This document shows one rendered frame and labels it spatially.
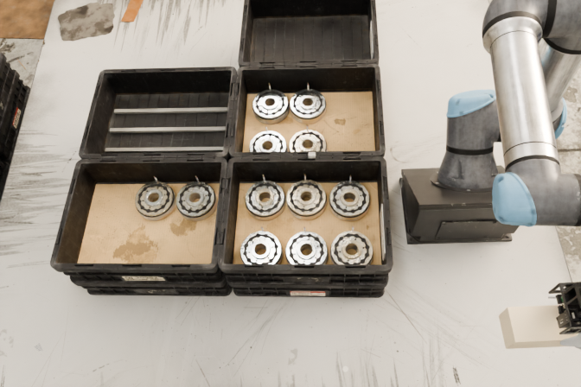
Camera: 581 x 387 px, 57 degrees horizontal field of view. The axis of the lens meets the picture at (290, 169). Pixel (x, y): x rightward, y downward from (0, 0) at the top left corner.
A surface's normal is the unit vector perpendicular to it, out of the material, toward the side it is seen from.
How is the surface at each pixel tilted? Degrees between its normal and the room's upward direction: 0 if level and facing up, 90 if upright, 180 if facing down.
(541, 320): 0
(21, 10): 0
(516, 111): 38
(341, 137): 0
